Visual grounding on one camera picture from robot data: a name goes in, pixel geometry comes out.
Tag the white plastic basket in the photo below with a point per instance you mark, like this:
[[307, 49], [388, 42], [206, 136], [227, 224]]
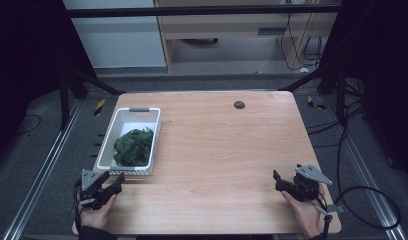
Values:
[[129, 140]]

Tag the person's left hand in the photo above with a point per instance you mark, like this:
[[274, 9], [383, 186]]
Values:
[[98, 215]]

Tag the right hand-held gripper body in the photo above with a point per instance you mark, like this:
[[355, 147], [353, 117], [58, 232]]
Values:
[[307, 184]]

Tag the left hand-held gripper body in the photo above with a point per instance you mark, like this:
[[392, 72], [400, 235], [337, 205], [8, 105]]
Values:
[[90, 186]]

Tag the black horizontal frame bar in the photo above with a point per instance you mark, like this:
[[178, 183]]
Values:
[[198, 11]]

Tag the white cabinet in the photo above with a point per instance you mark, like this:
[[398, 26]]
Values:
[[118, 36]]

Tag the silver floor rail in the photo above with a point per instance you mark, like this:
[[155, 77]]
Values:
[[365, 173], [42, 173]]

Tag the green crumpled cloth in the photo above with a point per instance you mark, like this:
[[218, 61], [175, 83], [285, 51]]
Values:
[[133, 147]]

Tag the dark round table grommet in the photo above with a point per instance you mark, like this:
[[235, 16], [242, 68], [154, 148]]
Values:
[[239, 105]]

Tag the person's left dark sleeve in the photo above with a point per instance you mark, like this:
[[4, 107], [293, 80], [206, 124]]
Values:
[[96, 234]]

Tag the black metal stand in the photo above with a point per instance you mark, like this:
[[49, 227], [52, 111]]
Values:
[[64, 100], [338, 90]]

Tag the yellow black tape marker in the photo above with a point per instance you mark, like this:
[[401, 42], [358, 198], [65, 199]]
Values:
[[314, 103], [99, 107]]

